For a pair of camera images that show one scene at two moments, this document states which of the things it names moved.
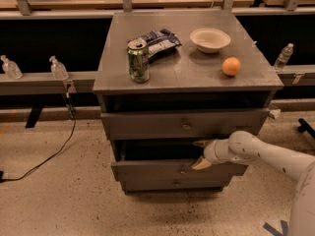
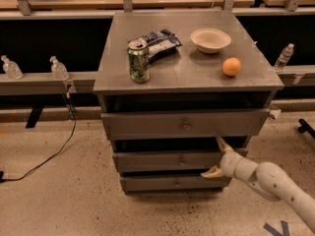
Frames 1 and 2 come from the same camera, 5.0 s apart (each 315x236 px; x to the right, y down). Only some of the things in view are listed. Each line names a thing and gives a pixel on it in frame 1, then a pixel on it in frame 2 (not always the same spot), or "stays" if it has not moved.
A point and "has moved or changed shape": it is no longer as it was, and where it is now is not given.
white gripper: [211, 152] → [228, 164]
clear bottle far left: [11, 68] stays
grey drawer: [178, 170] has moved or changed shape
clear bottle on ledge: [58, 69] stays
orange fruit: [231, 66] stays
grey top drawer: [183, 125] stays
